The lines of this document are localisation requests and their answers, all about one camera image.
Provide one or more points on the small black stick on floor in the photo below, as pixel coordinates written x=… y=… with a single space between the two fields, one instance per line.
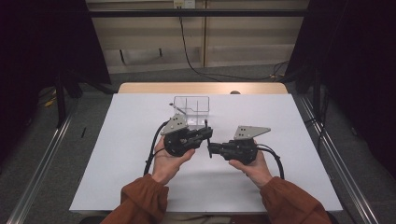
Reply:
x=83 y=132

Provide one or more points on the person's right hand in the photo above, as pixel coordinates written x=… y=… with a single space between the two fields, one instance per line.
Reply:
x=255 y=171

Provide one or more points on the black pen with silver band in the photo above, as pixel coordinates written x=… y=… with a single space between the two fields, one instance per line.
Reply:
x=179 y=109
x=208 y=124

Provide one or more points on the person's left hand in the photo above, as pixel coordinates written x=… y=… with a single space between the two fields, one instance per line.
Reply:
x=168 y=168

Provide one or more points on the clear acrylic pen organizer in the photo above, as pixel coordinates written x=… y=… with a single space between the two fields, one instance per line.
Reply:
x=194 y=107

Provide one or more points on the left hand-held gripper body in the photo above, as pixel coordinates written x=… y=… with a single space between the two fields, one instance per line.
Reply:
x=176 y=124

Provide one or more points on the grey wall panel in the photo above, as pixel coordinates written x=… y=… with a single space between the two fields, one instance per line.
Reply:
x=140 y=56

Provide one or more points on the white table mat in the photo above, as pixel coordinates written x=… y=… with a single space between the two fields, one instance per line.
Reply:
x=118 y=174

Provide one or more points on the white wall socket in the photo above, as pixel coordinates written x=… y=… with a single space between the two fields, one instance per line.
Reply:
x=184 y=3

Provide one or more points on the black metal stand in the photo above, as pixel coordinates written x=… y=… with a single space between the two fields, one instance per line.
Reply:
x=317 y=93
x=60 y=99

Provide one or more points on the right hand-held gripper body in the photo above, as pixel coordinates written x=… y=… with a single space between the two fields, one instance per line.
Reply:
x=239 y=149

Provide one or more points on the metal floor rail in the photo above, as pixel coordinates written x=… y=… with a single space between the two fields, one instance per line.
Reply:
x=40 y=168
x=339 y=168

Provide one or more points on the dark curtain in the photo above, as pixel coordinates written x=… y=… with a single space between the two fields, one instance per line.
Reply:
x=358 y=62
x=37 y=46

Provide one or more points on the black horizontal bar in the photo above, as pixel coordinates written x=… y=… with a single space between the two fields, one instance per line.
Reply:
x=199 y=13

